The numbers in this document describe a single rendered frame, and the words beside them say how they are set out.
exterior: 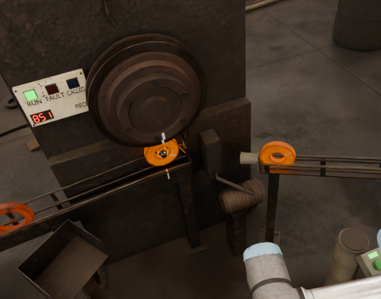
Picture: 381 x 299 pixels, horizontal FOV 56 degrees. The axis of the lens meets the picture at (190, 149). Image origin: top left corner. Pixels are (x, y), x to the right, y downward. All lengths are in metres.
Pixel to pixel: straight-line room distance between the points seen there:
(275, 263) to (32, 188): 2.18
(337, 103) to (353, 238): 1.73
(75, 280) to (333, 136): 2.10
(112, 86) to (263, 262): 0.77
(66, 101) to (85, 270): 0.69
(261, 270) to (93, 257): 0.78
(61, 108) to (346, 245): 1.30
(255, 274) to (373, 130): 2.13
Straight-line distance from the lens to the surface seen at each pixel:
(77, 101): 1.50
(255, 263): 1.09
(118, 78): 1.29
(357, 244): 1.69
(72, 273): 1.61
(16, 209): 1.70
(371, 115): 3.17
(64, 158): 1.64
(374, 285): 1.08
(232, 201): 1.76
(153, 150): 1.57
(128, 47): 1.27
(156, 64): 1.29
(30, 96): 1.48
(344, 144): 2.86
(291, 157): 1.68
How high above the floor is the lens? 1.91
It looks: 43 degrees down
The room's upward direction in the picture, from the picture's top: 9 degrees counter-clockwise
